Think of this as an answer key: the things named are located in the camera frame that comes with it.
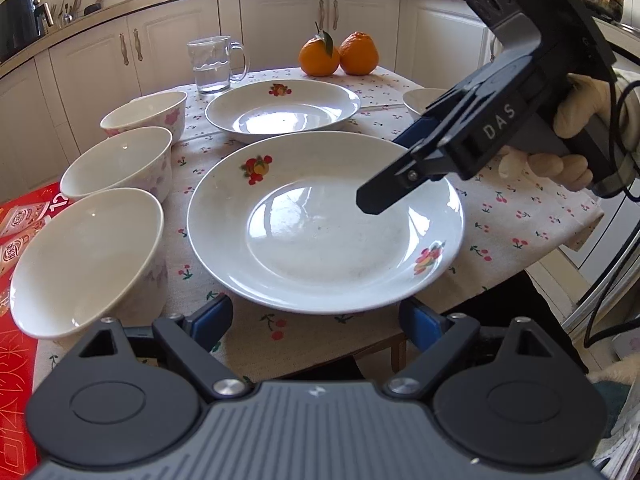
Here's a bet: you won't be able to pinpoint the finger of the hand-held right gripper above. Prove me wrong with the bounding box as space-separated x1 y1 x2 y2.
356 146 453 217
391 74 483 153

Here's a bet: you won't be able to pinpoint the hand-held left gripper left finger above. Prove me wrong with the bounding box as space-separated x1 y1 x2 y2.
65 294 251 402

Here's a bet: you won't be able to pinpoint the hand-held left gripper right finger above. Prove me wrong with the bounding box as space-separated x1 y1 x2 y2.
381 297 557 402

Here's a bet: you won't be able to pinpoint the white dish edge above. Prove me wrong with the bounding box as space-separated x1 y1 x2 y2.
402 87 451 122

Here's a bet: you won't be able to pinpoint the white plate with fruit print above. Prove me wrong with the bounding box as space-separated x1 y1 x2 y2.
186 131 466 316
205 79 362 145

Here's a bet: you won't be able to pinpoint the white bowl with pale flowers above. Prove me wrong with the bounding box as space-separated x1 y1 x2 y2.
60 126 173 203
10 187 168 341

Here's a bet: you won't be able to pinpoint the person's right forearm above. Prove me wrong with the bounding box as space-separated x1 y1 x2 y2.
617 67 640 161

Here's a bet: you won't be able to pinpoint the person's right hand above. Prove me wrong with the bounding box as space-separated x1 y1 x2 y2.
497 72 621 192

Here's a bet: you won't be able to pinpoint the orange with leaf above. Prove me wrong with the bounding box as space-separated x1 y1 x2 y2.
299 22 342 77

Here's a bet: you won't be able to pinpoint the cherry print tablecloth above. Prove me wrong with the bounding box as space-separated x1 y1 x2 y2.
32 65 606 386

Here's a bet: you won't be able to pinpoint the white kitchen cabinets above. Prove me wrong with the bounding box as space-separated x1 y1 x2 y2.
0 0 501 196

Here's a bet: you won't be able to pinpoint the metal bar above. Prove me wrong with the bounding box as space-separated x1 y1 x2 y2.
557 240 640 333

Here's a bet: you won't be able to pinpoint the red cardboard box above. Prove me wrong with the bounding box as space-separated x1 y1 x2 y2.
0 182 76 480

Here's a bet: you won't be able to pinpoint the glass mug with water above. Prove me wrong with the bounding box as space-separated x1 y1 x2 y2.
187 35 249 95

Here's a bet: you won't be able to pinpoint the person's cream jacket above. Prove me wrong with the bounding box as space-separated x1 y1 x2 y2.
587 350 640 480

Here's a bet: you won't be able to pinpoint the white bowl with pink flowers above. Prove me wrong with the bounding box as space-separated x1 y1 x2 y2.
100 91 188 143

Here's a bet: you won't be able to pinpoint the black cable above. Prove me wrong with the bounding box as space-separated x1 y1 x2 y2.
584 67 640 348

